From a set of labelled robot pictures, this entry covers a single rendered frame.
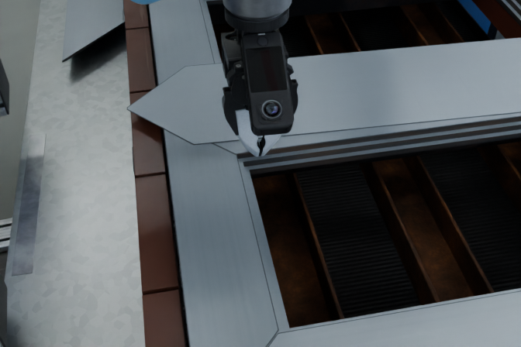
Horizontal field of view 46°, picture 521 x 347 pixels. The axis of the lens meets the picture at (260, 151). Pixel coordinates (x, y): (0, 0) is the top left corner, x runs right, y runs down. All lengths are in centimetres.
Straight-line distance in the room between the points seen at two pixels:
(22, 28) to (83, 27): 150
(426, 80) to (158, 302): 52
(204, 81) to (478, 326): 51
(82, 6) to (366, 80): 70
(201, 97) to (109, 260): 27
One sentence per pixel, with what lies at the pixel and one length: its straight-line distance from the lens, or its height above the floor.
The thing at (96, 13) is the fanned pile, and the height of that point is 72.
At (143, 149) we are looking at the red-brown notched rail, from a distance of 85.
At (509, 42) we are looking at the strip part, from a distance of 109.
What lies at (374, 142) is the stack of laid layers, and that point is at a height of 83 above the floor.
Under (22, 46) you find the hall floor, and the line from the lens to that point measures 271.
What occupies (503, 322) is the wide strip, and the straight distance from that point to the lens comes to 69.
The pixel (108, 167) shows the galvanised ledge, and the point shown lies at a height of 68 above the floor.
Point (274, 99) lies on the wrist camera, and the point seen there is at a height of 99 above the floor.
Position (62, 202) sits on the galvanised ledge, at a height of 68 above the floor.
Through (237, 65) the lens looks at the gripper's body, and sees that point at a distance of 71.
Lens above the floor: 140
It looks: 43 degrees down
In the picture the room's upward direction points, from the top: straight up
